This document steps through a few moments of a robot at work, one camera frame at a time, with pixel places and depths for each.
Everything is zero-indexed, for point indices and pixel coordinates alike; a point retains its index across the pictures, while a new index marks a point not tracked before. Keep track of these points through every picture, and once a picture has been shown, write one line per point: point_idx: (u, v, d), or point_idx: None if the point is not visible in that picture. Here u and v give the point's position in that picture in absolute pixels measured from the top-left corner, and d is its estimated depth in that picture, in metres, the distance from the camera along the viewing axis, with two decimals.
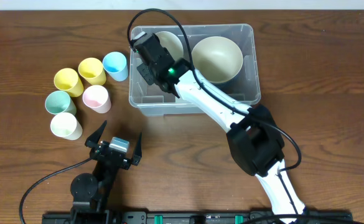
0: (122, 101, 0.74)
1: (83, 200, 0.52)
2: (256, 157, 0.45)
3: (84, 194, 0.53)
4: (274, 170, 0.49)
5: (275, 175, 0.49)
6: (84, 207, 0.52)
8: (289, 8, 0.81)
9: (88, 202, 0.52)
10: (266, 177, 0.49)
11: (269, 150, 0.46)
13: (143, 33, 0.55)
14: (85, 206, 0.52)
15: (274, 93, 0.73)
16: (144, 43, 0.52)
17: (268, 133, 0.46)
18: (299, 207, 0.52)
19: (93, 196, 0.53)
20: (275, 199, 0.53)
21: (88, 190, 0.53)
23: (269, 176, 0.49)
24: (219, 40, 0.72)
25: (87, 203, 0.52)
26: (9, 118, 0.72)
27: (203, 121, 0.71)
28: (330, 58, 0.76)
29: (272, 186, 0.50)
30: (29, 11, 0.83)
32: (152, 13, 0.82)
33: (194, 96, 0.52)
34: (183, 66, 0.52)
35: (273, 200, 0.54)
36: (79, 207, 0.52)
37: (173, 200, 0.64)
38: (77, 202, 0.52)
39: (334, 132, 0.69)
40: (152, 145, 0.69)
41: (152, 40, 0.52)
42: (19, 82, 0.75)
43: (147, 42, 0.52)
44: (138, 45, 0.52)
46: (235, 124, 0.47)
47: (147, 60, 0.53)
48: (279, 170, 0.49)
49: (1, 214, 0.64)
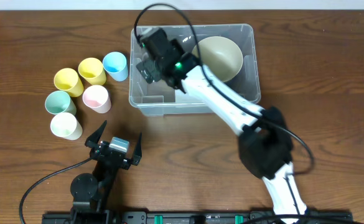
0: (122, 101, 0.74)
1: (82, 200, 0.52)
2: (266, 160, 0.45)
3: (84, 194, 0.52)
4: (282, 173, 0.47)
5: (283, 178, 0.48)
6: (85, 207, 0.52)
8: (289, 9, 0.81)
9: (88, 202, 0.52)
10: (273, 180, 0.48)
11: (278, 154, 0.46)
13: (149, 28, 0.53)
14: (85, 206, 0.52)
15: (274, 93, 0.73)
16: (150, 37, 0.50)
17: (279, 136, 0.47)
18: (302, 209, 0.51)
19: (93, 196, 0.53)
20: (279, 200, 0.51)
21: (88, 190, 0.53)
23: (277, 179, 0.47)
24: (223, 40, 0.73)
25: (87, 203, 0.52)
26: (8, 118, 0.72)
27: (203, 121, 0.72)
28: (330, 58, 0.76)
29: (278, 189, 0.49)
30: (29, 11, 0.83)
32: (153, 13, 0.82)
33: (203, 94, 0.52)
34: (190, 61, 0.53)
35: (275, 200, 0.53)
36: (79, 207, 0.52)
37: (173, 200, 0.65)
38: (77, 202, 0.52)
39: (334, 132, 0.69)
40: (152, 145, 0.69)
41: (160, 33, 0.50)
42: (18, 82, 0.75)
43: (154, 35, 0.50)
44: (144, 38, 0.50)
46: (246, 125, 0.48)
47: (153, 55, 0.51)
48: (287, 173, 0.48)
49: (0, 215, 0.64)
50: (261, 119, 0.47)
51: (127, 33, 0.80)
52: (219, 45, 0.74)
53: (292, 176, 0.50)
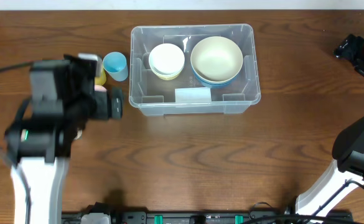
0: (123, 101, 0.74)
1: (43, 71, 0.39)
2: (350, 170, 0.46)
3: (51, 65, 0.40)
4: (349, 175, 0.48)
5: (345, 180, 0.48)
6: (45, 79, 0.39)
8: (289, 9, 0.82)
9: (51, 76, 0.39)
10: (334, 176, 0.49)
11: (351, 167, 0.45)
13: (346, 41, 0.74)
14: (45, 82, 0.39)
15: (274, 93, 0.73)
16: (351, 40, 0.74)
17: None
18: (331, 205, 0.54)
19: (60, 70, 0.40)
20: (324, 196, 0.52)
21: (56, 63, 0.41)
23: (338, 178, 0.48)
24: (229, 43, 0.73)
25: (50, 77, 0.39)
26: (9, 118, 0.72)
27: (203, 121, 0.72)
28: (330, 58, 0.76)
29: (330, 188, 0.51)
30: (30, 11, 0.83)
32: (153, 13, 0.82)
33: None
34: None
35: (321, 198, 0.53)
36: (38, 80, 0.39)
37: (174, 200, 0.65)
38: (37, 71, 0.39)
39: (334, 132, 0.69)
40: (152, 145, 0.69)
41: (351, 40, 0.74)
42: (19, 82, 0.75)
43: (353, 40, 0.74)
44: (351, 40, 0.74)
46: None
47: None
48: (351, 179, 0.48)
49: (2, 215, 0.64)
50: None
51: (127, 33, 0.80)
52: (221, 45, 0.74)
53: (351, 185, 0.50)
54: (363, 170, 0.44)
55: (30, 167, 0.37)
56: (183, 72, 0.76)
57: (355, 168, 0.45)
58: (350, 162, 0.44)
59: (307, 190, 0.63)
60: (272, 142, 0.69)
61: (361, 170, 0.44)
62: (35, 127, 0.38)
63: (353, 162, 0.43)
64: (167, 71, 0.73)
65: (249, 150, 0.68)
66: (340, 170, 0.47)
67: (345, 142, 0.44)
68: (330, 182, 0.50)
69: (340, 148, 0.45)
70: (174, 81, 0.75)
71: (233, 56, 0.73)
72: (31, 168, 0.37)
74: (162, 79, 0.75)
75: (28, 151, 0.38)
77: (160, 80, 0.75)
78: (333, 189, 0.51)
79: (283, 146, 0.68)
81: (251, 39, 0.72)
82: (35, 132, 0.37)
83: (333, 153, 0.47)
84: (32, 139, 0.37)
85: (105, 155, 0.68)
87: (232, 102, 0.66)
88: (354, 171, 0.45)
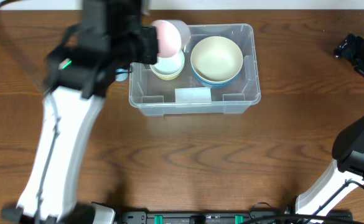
0: (122, 101, 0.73)
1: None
2: (349, 169, 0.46)
3: (95, 8, 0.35)
4: (348, 175, 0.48)
5: (345, 180, 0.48)
6: (93, 9, 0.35)
8: (289, 9, 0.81)
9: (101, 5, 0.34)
10: (334, 175, 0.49)
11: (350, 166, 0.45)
13: (344, 41, 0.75)
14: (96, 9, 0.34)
15: (274, 93, 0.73)
16: (350, 39, 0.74)
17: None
18: (332, 205, 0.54)
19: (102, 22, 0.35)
20: (324, 196, 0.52)
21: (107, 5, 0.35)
23: (338, 177, 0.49)
24: (230, 43, 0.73)
25: None
26: (9, 118, 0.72)
27: (202, 121, 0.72)
28: (330, 58, 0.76)
29: (330, 188, 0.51)
30: (29, 11, 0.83)
32: (153, 13, 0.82)
33: None
34: None
35: (320, 198, 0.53)
36: None
37: (173, 200, 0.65)
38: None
39: (334, 132, 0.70)
40: (152, 145, 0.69)
41: (351, 40, 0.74)
42: (19, 82, 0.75)
43: (352, 40, 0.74)
44: (350, 39, 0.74)
46: None
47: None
48: (351, 180, 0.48)
49: (2, 215, 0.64)
50: None
51: None
52: (221, 44, 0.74)
53: (352, 185, 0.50)
54: (362, 170, 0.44)
55: (61, 98, 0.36)
56: (183, 72, 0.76)
57: (355, 167, 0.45)
58: (349, 162, 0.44)
59: (307, 190, 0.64)
60: (272, 143, 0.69)
61: (361, 170, 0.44)
62: (78, 59, 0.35)
63: (353, 162, 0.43)
64: (167, 71, 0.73)
65: (249, 150, 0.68)
66: (340, 170, 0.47)
67: (345, 142, 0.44)
68: (330, 182, 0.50)
69: (339, 149, 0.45)
70: (175, 81, 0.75)
71: (234, 55, 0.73)
72: (62, 101, 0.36)
74: (162, 79, 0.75)
75: (66, 91, 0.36)
77: (160, 80, 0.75)
78: (333, 188, 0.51)
79: (283, 146, 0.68)
81: (252, 40, 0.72)
82: (79, 60, 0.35)
83: (333, 155, 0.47)
84: (74, 63, 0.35)
85: (106, 155, 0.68)
87: (232, 102, 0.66)
88: (355, 171, 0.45)
